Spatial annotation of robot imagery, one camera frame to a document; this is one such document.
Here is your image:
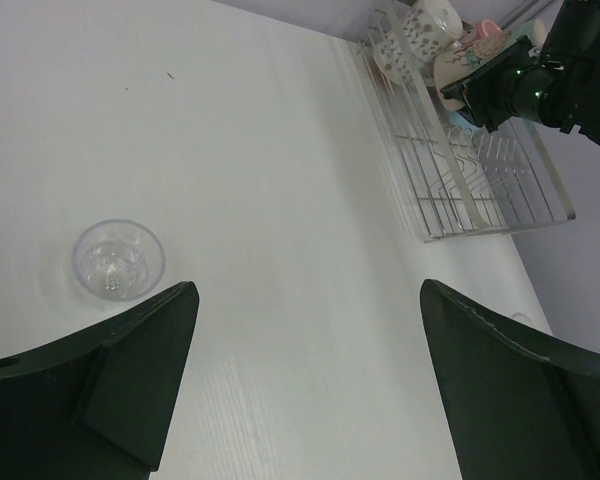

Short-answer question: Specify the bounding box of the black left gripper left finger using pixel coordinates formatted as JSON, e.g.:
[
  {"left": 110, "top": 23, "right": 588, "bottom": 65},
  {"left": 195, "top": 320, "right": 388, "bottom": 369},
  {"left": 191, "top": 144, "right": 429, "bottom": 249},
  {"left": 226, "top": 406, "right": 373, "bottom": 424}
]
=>
[{"left": 0, "top": 281, "right": 200, "bottom": 479}]

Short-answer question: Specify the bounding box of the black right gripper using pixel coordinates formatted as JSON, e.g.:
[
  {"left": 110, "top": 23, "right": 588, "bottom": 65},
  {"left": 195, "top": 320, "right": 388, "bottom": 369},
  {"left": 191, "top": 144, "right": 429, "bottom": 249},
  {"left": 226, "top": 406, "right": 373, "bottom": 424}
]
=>
[{"left": 438, "top": 36, "right": 548, "bottom": 132}]

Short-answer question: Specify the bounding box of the beige tall patterned mug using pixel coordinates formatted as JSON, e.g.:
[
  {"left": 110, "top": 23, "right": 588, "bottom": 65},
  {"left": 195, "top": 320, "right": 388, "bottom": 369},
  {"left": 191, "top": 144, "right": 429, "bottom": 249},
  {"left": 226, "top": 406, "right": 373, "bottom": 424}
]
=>
[{"left": 433, "top": 32, "right": 510, "bottom": 111}]

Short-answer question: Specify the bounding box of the metal wire dish rack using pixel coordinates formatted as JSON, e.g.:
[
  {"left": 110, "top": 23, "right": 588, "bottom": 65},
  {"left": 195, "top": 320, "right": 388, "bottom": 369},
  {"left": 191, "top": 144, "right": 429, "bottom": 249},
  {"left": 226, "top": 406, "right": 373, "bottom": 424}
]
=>
[{"left": 354, "top": 1, "right": 576, "bottom": 242}]

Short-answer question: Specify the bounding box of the pink patterned mug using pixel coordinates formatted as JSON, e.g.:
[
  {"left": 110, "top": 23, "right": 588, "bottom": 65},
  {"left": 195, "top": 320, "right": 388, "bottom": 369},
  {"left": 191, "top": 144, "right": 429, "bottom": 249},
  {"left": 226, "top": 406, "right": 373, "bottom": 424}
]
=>
[{"left": 460, "top": 19, "right": 510, "bottom": 46}]

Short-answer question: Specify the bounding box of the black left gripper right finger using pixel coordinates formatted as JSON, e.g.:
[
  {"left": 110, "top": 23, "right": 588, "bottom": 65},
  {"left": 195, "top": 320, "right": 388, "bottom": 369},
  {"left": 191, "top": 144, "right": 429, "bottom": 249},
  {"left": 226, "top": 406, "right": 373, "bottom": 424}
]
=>
[{"left": 420, "top": 279, "right": 600, "bottom": 479}]

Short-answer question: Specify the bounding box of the white mug orange inside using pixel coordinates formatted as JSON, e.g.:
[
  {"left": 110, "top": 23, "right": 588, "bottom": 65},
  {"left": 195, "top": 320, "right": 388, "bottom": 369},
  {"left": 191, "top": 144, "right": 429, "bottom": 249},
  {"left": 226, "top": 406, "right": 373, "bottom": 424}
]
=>
[{"left": 373, "top": 0, "right": 463, "bottom": 85}]

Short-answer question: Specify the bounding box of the clear glass cup left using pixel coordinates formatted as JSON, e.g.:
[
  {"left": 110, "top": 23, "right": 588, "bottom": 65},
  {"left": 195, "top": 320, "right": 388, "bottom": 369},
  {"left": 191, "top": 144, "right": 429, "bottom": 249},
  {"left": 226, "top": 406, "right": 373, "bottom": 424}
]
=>
[{"left": 71, "top": 219, "right": 166, "bottom": 302}]

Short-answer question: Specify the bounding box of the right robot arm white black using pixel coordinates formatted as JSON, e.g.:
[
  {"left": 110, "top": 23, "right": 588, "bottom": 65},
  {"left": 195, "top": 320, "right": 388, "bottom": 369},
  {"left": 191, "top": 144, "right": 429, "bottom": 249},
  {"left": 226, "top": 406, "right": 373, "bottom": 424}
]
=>
[{"left": 434, "top": 1, "right": 600, "bottom": 146}]

